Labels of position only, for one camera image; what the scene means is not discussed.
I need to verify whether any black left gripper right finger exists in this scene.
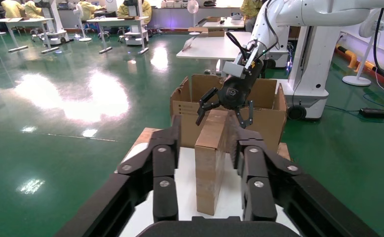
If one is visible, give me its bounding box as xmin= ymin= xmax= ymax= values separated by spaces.
xmin=227 ymin=114 xmax=382 ymax=237

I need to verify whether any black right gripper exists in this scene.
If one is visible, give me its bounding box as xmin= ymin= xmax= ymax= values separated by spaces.
xmin=195 ymin=57 xmax=264 ymax=129

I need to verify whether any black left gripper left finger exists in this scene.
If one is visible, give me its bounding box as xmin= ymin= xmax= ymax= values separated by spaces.
xmin=54 ymin=115 xmax=182 ymax=237

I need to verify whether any small cardboard box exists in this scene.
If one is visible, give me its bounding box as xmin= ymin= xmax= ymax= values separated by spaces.
xmin=194 ymin=109 xmax=230 ymax=217

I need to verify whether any big open cardboard box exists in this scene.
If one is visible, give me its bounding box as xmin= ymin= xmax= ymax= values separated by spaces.
xmin=169 ymin=74 xmax=288 ymax=155

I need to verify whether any white table with flat cardboard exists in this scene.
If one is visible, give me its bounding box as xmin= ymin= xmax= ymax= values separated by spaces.
xmin=176 ymin=32 xmax=261 ymax=78

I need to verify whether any white table with small carton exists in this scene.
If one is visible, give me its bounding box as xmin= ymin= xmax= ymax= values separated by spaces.
xmin=198 ymin=18 xmax=245 ymax=30

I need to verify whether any white robot column with wheels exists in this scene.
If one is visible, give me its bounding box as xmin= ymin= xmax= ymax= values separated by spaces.
xmin=267 ymin=26 xmax=342 ymax=120

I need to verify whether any long grey counter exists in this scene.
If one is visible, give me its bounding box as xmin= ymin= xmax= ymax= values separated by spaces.
xmin=148 ymin=0 xmax=245 ymax=30

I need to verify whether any person in yellow coat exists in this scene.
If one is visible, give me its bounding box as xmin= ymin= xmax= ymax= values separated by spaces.
xmin=79 ymin=0 xmax=106 ymax=21
xmin=116 ymin=0 xmax=153 ymax=25
xmin=24 ymin=0 xmax=45 ymax=19
xmin=0 ymin=0 xmax=26 ymax=19
xmin=240 ymin=0 xmax=263 ymax=33

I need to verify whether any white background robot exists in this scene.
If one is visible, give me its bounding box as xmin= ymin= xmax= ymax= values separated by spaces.
xmin=35 ymin=0 xmax=71 ymax=45
xmin=125 ymin=0 xmax=149 ymax=46

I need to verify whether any black power adapter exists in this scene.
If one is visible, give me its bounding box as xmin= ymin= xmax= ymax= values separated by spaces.
xmin=358 ymin=108 xmax=384 ymax=119

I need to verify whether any white table with bar feet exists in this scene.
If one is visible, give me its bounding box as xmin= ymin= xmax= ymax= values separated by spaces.
xmin=86 ymin=16 xmax=150 ymax=55
xmin=0 ymin=18 xmax=60 ymax=55

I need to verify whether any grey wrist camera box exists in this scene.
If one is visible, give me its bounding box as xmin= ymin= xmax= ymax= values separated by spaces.
xmin=223 ymin=49 xmax=255 ymax=79

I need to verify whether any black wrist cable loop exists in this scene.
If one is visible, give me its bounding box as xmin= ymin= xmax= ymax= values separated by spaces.
xmin=225 ymin=0 xmax=279 ymax=63

